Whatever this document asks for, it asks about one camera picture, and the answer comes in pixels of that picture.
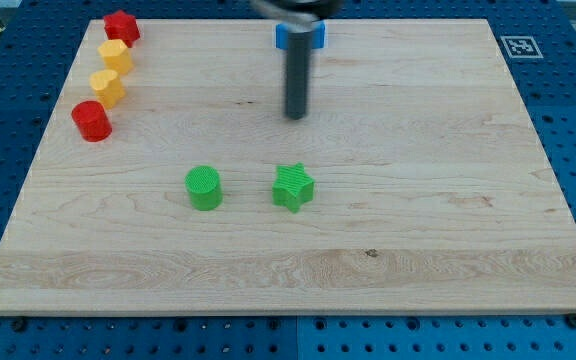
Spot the grey rod mount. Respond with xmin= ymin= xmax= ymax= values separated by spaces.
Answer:
xmin=249 ymin=0 xmax=344 ymax=30

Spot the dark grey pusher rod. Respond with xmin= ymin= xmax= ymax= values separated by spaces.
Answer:
xmin=284 ymin=27 xmax=312 ymax=120

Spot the green star block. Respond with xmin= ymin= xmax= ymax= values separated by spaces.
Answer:
xmin=272 ymin=163 xmax=315 ymax=213

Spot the red star block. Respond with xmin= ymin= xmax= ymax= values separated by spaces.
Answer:
xmin=103 ymin=10 xmax=141 ymax=48

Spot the wooden board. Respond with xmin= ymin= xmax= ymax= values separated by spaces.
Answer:
xmin=0 ymin=19 xmax=576 ymax=317

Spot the blue block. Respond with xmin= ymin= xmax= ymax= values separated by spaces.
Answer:
xmin=275 ymin=21 xmax=326 ymax=50

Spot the green cylinder block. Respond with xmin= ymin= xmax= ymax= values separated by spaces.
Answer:
xmin=185 ymin=165 xmax=223 ymax=211

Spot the yellow hexagon block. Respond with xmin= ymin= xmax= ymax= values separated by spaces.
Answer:
xmin=97 ymin=39 xmax=134 ymax=75

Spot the yellow heart block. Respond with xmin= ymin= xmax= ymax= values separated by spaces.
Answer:
xmin=89 ymin=69 xmax=126 ymax=109

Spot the red cylinder block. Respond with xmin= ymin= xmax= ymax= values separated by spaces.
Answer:
xmin=71 ymin=100 xmax=112 ymax=142

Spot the white fiducial marker tag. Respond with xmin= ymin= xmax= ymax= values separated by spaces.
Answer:
xmin=500 ymin=35 xmax=543 ymax=59

